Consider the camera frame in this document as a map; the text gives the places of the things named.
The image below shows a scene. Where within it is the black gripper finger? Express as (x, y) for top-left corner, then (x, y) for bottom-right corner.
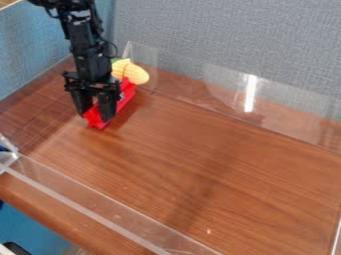
(98, 92), (118, 123)
(71, 91), (94, 116)

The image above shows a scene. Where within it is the red plastic block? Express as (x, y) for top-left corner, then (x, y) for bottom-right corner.
(83, 79), (137, 129)

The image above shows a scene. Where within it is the black cable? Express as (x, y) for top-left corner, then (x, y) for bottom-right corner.
(99, 36), (121, 60)

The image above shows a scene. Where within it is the clear acrylic barrier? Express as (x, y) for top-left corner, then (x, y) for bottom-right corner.
(123, 41), (341, 153)
(0, 132), (222, 255)

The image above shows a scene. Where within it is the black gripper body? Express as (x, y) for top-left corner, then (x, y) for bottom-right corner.
(63, 44), (122, 100)

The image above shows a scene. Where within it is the clear acrylic back barrier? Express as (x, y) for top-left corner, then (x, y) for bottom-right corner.
(123, 41), (341, 153)

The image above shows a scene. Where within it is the yellow green toy corn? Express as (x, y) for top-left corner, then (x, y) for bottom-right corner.
(113, 59), (150, 85)

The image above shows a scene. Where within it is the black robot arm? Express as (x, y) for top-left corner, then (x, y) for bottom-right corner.
(27, 0), (123, 123)

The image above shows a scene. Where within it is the clear acrylic front barrier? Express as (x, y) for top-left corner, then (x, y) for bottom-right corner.
(0, 132), (222, 255)

